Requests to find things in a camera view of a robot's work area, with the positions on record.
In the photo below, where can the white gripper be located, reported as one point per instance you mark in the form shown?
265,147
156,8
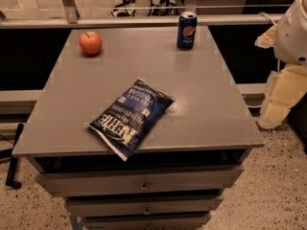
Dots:
292,37

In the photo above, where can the black stand leg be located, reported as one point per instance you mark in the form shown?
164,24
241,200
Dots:
10,181

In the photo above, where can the metal window rail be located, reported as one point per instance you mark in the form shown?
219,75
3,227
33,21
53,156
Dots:
148,21

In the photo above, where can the blue pepsi can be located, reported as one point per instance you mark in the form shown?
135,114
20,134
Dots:
187,25

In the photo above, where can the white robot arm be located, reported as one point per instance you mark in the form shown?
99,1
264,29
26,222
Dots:
290,45

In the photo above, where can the red apple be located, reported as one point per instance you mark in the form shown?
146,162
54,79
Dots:
90,42

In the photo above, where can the blue kettle chips bag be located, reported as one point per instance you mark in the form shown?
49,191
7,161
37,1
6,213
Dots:
124,124

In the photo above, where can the grey drawer cabinet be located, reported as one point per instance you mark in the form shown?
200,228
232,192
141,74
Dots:
177,175

